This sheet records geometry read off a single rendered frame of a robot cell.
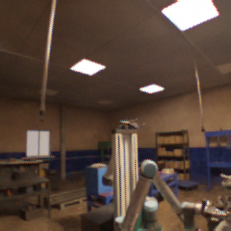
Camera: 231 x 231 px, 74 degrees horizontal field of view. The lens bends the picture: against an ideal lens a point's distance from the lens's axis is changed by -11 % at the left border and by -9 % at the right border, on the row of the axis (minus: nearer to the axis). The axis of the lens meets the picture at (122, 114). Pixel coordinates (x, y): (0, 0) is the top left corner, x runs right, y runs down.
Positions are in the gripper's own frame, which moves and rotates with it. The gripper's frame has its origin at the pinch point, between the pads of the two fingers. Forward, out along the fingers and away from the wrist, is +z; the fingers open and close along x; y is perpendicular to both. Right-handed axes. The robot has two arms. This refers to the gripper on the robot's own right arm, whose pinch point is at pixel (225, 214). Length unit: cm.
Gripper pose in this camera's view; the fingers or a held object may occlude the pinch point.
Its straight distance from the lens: 147.8
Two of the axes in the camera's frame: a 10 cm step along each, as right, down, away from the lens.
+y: 0.3, 9.9, -1.6
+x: -7.1, -0.9, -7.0
